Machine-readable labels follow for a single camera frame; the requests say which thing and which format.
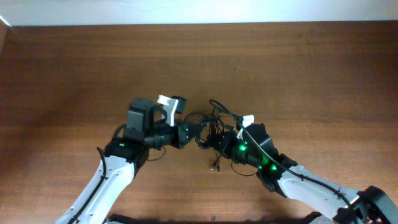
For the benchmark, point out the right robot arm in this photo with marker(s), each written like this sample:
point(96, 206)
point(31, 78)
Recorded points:
point(278, 173)

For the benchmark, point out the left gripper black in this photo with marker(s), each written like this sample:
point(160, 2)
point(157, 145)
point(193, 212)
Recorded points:
point(181, 137)

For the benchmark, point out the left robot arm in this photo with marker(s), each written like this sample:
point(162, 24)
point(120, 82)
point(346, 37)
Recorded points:
point(149, 125)

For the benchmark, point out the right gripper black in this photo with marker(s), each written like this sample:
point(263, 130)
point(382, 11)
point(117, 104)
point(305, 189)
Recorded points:
point(229, 139)

